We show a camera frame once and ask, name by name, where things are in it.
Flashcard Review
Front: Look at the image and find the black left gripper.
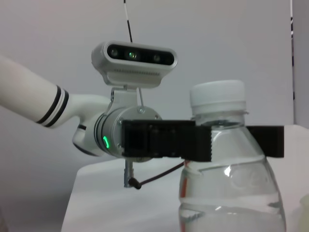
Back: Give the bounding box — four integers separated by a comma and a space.
122, 119, 212, 162

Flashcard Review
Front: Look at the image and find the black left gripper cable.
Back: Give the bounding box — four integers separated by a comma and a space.
127, 160, 191, 190

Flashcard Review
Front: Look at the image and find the pale green glass fruit plate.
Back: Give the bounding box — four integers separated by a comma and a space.
298, 195, 309, 232

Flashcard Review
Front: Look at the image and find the black white striped cord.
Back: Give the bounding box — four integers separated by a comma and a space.
122, 0, 133, 44

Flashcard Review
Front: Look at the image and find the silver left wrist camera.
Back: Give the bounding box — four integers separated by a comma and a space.
91, 40, 178, 114

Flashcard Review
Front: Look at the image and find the clear green-label water bottle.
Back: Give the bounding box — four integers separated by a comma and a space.
178, 79, 287, 232

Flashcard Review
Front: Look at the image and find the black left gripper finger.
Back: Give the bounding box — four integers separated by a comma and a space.
246, 125, 285, 158

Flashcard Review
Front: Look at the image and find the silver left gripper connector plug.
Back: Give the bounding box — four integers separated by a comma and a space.
123, 160, 135, 189

